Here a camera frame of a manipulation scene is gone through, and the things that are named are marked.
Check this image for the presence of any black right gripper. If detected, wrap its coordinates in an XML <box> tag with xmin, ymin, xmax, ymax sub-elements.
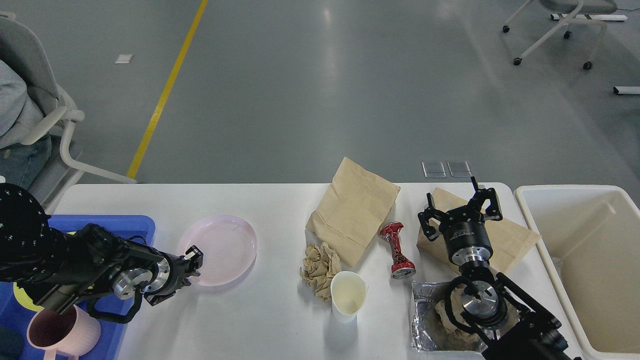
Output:
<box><xmin>418</xmin><ymin>176</ymin><xmax>504</xmax><ymax>265</ymax></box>

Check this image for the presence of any crumpled brown napkin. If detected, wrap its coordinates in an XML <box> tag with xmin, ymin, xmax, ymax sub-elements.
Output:
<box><xmin>299</xmin><ymin>242</ymin><xmax>342</xmax><ymax>301</ymax></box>

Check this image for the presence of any right floor plate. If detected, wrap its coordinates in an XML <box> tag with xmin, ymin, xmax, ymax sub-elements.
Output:
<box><xmin>446</xmin><ymin>161</ymin><xmax>473</xmax><ymax>178</ymax></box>

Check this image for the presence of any large brown paper bag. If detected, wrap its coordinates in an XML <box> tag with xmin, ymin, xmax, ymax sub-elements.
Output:
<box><xmin>306</xmin><ymin>157</ymin><xmax>400</xmax><ymax>268</ymax></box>

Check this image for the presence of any crumpled brown paper wad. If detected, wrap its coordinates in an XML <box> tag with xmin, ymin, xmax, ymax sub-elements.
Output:
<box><xmin>435</xmin><ymin>287</ymin><xmax>520</xmax><ymax>344</ymax></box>

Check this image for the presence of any white bar on floor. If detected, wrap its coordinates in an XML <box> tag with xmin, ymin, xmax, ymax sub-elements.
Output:
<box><xmin>613</xmin><ymin>86</ymin><xmax>640</xmax><ymax>96</ymax></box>

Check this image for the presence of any yellow plate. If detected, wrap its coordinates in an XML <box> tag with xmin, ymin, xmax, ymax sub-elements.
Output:
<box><xmin>13</xmin><ymin>232</ymin><xmax>81</xmax><ymax>312</ymax></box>

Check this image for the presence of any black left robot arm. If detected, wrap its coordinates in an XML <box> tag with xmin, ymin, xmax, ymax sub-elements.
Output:
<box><xmin>0</xmin><ymin>183</ymin><xmax>204</xmax><ymax>324</ymax></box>

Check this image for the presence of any left floor plate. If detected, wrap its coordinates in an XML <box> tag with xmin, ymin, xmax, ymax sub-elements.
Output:
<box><xmin>422</xmin><ymin>161</ymin><xmax>447</xmax><ymax>179</ymax></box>

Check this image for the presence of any brown paper bag right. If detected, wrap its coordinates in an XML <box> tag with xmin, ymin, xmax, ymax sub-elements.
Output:
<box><xmin>416</xmin><ymin>218</ymin><xmax>541</xmax><ymax>276</ymax></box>

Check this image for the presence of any blue plastic tray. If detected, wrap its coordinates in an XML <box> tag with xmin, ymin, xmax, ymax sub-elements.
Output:
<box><xmin>0</xmin><ymin>214</ymin><xmax>156</xmax><ymax>360</ymax></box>

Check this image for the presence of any white floor tag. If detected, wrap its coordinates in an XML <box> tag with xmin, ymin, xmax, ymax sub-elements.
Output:
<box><xmin>114</xmin><ymin>54</ymin><xmax>134</xmax><ymax>65</ymax></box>

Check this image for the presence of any pink plate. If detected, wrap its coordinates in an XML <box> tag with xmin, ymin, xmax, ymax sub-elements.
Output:
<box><xmin>178</xmin><ymin>214</ymin><xmax>258</xmax><ymax>287</ymax></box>

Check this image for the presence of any pink mug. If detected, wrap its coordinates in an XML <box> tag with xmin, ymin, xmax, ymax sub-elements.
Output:
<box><xmin>26</xmin><ymin>305</ymin><xmax>102</xmax><ymax>360</ymax></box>

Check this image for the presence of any floor plate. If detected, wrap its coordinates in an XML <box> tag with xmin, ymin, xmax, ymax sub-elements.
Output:
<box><xmin>422</xmin><ymin>161</ymin><xmax>447</xmax><ymax>179</ymax></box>
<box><xmin>446</xmin><ymin>161</ymin><xmax>473</xmax><ymax>178</ymax></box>

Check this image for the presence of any white bar far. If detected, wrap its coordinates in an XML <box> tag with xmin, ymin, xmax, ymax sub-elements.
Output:
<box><xmin>550</xmin><ymin>13</ymin><xmax>628</xmax><ymax>22</ymax></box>

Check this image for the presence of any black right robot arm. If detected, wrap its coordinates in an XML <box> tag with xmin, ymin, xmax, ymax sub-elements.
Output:
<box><xmin>417</xmin><ymin>177</ymin><xmax>569</xmax><ymax>360</ymax></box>

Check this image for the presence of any crushed red can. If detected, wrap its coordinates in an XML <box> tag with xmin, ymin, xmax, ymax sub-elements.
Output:
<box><xmin>378</xmin><ymin>221</ymin><xmax>416</xmax><ymax>280</ymax></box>

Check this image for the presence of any grey office chair left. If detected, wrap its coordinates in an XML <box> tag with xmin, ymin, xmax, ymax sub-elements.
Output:
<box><xmin>0</xmin><ymin>11</ymin><xmax>138</xmax><ymax>214</ymax></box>

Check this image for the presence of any seated person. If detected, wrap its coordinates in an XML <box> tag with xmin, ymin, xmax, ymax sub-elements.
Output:
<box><xmin>0</xmin><ymin>61</ymin><xmax>51</xmax><ymax>189</ymax></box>

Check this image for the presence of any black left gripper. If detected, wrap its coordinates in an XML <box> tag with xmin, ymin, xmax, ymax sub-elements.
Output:
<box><xmin>112</xmin><ymin>244</ymin><xmax>204</xmax><ymax>306</ymax></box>

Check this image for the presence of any silver foil wrapper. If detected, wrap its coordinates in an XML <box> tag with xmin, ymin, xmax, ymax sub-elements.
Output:
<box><xmin>411</xmin><ymin>280</ymin><xmax>508</xmax><ymax>353</ymax></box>

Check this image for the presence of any white plastic bin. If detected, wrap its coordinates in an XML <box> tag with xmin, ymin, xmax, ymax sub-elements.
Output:
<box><xmin>514</xmin><ymin>184</ymin><xmax>640</xmax><ymax>360</ymax></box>

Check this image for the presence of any white paper cup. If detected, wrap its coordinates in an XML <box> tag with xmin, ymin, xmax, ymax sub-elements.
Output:
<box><xmin>330</xmin><ymin>271</ymin><xmax>368</xmax><ymax>324</ymax></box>

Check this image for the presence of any white rolling chair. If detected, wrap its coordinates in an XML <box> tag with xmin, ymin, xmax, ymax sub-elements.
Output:
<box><xmin>512</xmin><ymin>0</ymin><xmax>618</xmax><ymax>71</ymax></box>

